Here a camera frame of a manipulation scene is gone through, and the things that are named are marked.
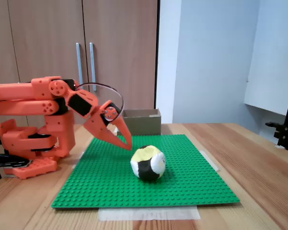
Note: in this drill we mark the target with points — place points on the yellow black white fabric ball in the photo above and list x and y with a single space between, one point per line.
146 167

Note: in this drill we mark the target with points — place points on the black table clamp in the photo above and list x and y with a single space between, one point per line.
9 163

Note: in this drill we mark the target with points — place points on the white wall panel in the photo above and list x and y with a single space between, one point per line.
273 60

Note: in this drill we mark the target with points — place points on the green studded baseplate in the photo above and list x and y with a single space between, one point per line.
110 182

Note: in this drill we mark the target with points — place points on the translucent masking tape strip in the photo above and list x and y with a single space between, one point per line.
210 160
78 160
148 214

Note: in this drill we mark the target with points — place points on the brown wooden cabinet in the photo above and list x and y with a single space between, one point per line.
124 36

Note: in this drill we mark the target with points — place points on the open cardboard box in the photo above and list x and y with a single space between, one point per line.
144 124

